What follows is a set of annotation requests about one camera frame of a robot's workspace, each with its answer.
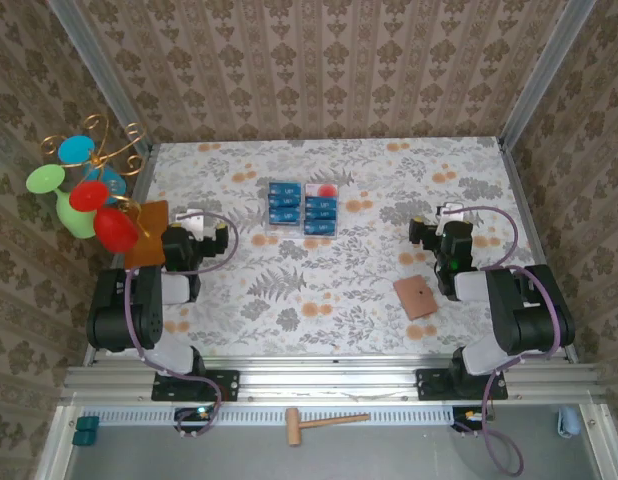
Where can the left controller circuit board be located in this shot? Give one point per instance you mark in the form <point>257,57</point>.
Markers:
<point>194,416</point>

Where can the aluminium mounting rail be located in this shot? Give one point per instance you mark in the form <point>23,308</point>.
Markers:
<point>329,380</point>

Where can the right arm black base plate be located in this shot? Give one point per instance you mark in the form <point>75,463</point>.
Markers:
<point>429,385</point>

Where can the orange wooden base board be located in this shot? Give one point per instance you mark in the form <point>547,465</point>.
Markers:
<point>151,220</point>

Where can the aluminium frame post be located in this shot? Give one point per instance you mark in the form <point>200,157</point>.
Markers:
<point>542,75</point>
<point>105,75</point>

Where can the right controller circuit board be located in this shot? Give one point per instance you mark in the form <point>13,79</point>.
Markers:
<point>471,416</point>

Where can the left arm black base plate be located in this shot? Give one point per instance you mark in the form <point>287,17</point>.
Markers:
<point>224,387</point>

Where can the blue plastic wine glass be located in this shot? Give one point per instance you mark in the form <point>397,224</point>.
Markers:
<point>75,150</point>

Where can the controller circuit board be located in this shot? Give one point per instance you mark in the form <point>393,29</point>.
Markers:
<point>194,416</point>
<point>471,416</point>

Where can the wooden mallet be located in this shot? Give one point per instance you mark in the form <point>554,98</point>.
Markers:
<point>294,427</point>

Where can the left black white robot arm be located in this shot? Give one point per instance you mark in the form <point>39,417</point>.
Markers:
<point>149,310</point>

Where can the red plastic wine glass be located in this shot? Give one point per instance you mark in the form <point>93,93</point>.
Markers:
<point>116,230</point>

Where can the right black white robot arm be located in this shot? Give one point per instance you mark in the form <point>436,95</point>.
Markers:
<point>519,310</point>

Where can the brown leather card holder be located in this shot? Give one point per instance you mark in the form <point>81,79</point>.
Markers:
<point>415,297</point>

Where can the light blue cloth roll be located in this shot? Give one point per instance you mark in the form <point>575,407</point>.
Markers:
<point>569,422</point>

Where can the clear acrylic card rack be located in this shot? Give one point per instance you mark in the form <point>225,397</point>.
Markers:
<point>303,215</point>

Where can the aluminium table side rail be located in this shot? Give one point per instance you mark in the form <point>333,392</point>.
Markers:
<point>521,200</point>
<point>143,180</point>

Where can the green plastic wine glass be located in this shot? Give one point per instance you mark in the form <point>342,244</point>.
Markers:
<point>44,179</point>

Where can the floral patterned table cover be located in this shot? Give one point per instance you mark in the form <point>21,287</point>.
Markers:
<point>239,165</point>

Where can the teal plastic block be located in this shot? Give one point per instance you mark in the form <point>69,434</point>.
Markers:
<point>87,424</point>
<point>84,439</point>

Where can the white card with red dot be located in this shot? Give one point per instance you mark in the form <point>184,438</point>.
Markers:
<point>321,190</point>

